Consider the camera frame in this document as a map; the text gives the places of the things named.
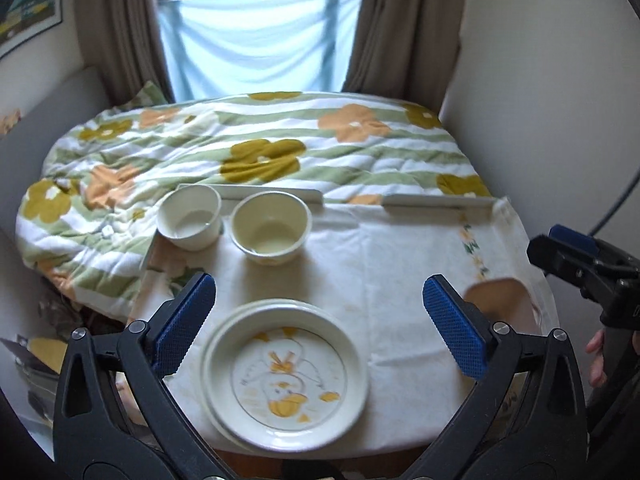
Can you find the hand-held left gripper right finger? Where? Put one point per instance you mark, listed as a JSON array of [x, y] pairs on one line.
[[455, 330]]

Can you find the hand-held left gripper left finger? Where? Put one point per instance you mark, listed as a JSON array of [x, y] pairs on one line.
[[185, 322]]

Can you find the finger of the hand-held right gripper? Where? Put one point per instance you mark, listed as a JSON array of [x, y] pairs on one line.
[[555, 260], [572, 237]]

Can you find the plain white plate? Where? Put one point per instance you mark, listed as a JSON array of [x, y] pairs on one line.
[[206, 355]]

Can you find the pink square bowl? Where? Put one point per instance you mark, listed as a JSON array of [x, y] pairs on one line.
[[500, 300]]

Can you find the white plate with yellow print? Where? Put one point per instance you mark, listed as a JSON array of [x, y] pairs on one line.
[[287, 375]]

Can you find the person's right hand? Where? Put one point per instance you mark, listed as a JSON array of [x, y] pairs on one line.
[[598, 360]]

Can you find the white floral tablecloth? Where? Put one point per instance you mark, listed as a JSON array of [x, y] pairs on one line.
[[380, 260]]

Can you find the white round bowl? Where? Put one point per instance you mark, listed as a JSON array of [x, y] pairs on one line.
[[190, 220]]

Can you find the cream round bowl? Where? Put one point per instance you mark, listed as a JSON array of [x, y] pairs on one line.
[[270, 230]]

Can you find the striped floral blanket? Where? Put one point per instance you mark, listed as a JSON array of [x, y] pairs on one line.
[[200, 140]]

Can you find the wooden table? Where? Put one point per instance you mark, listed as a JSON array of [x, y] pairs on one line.
[[320, 460]]

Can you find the green patterned pillow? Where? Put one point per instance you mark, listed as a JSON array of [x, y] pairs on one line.
[[147, 95]]

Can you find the grey bed headboard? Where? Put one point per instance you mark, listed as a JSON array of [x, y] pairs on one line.
[[55, 120]]

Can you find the brown curtain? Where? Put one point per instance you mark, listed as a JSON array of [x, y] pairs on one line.
[[120, 30], [405, 35]]

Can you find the small plush toy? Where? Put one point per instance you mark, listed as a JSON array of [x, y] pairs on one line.
[[9, 121]]

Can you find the light blue cloth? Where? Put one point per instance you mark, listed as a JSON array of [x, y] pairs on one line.
[[260, 45]]

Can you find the framed wall picture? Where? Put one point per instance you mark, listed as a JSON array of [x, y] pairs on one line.
[[25, 5]]

